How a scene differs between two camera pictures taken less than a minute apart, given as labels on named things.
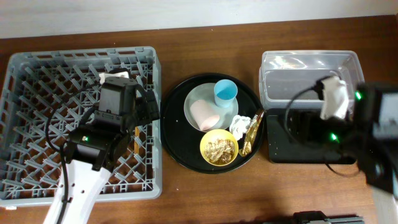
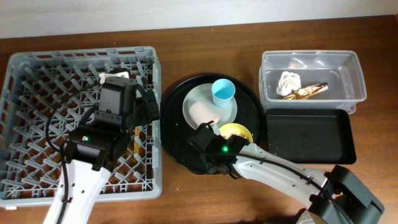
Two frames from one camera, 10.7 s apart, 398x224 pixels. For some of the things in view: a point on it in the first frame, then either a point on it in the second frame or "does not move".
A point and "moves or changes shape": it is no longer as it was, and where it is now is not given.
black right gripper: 311,130 to 199,137
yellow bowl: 219,147 moves or changes shape
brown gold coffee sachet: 250,133 to 306,92
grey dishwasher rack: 33,84 does not move
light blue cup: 225,91 does not move
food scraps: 219,151 moves or changes shape
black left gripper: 148,106 does not move
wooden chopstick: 137,147 does not move
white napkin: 239,126 to 288,82
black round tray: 182,142 does not move
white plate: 206,91 does not move
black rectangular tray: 302,135 does not move
